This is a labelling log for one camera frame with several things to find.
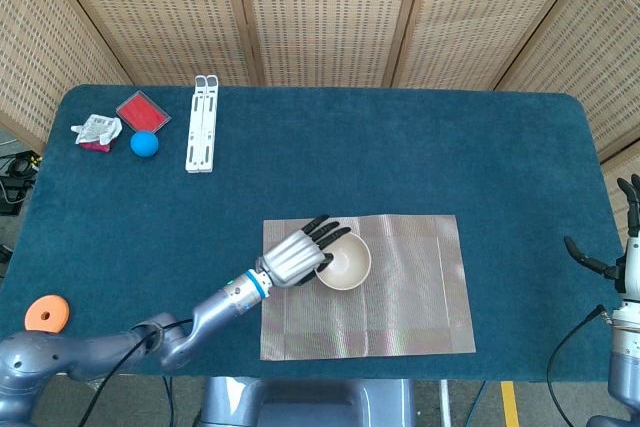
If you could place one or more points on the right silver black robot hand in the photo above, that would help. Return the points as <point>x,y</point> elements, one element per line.
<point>632,257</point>

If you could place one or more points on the orange disc with hole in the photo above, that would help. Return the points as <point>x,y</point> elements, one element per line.
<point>56,312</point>

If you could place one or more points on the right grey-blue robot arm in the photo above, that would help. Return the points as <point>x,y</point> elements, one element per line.
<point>625,357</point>

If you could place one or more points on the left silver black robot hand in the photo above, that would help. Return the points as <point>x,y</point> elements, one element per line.
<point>292,259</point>

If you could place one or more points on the woven bamboo folding screen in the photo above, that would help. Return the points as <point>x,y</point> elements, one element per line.
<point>325,7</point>

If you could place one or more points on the white folding stand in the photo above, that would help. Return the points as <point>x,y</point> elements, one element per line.
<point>201,137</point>

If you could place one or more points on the white table leg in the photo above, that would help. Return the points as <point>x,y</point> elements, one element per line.
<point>444,402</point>

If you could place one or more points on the crumpled silver snack wrapper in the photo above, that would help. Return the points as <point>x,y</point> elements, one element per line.
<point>97,129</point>

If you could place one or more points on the blue ball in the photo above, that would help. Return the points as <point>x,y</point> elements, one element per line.
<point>145,143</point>

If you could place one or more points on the beige bowl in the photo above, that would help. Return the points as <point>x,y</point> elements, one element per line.
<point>350,259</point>

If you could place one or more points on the blue carpet table cover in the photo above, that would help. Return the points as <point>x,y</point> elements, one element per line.
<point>450,157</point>

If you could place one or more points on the woven striped placemat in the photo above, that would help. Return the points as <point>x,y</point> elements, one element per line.
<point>415,297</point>

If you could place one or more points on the grey-blue robot torso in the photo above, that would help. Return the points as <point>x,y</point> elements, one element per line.
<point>300,404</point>

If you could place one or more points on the red ink pad box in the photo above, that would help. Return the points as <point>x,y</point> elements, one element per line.
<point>143,112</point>

